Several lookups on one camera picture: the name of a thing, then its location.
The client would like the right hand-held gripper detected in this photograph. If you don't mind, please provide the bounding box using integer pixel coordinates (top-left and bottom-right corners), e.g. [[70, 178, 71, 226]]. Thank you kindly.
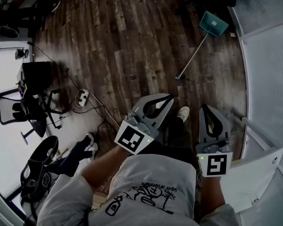
[[195, 104, 233, 178]]

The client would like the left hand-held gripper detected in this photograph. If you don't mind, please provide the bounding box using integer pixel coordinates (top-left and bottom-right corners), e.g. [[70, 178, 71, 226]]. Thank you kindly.
[[114, 93, 175, 155]]

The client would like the teal long-handled dustpan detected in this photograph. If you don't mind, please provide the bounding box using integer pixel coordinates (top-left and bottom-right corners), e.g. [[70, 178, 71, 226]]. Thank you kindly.
[[175, 10, 229, 81]]

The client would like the person's left forearm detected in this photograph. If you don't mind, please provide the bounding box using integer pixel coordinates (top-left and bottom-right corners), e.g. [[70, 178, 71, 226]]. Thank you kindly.
[[80, 146, 133, 193]]

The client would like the person's right forearm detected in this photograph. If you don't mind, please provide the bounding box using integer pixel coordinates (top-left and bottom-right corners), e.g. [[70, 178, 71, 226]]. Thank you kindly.
[[199, 175, 227, 207]]

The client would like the person's white shoe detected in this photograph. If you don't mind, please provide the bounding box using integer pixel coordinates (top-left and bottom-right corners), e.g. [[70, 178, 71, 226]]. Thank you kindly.
[[176, 105, 191, 124]]

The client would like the person's black trouser leg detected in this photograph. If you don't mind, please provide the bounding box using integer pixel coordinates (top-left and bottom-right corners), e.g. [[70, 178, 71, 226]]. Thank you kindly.
[[153, 116, 197, 169]]

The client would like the white door panel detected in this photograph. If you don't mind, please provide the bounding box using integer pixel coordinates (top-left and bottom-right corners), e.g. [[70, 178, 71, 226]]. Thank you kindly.
[[223, 116, 283, 213]]

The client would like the person's white printed shirt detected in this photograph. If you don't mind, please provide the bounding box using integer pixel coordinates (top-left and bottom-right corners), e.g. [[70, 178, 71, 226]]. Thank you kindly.
[[36, 153, 241, 226]]

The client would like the white power strip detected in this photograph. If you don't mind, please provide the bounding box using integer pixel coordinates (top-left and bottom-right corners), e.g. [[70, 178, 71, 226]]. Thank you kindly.
[[76, 89, 90, 107]]

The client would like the frosted glass door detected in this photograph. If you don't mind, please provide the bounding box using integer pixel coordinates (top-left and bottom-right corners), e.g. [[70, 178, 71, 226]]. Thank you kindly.
[[226, 0, 283, 226]]

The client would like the black box on desk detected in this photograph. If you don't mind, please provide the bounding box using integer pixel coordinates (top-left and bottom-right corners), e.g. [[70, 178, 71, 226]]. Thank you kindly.
[[22, 61, 53, 90]]

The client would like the black mesh office chair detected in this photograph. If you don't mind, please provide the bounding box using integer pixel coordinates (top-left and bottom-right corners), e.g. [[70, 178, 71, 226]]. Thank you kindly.
[[0, 88, 68, 138]]

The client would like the black padded office chair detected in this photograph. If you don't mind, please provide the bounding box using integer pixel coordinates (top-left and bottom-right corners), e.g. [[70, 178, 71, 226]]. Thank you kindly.
[[19, 135, 60, 203]]

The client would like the small black desk gadget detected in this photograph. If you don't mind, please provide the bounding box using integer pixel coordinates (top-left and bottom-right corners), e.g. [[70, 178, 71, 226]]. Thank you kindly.
[[15, 48, 29, 60]]

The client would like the white desk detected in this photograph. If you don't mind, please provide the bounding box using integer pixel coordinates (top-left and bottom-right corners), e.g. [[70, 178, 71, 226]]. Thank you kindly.
[[0, 38, 36, 97]]

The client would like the black office chair white base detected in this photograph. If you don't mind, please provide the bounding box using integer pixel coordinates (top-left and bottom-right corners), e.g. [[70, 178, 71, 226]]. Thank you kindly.
[[0, 0, 63, 32]]

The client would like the white cable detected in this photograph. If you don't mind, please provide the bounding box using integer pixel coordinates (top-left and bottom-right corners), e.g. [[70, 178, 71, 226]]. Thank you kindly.
[[87, 89, 120, 128]]

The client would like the long black cable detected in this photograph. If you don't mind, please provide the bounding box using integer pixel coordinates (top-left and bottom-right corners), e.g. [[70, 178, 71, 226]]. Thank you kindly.
[[26, 40, 85, 96]]

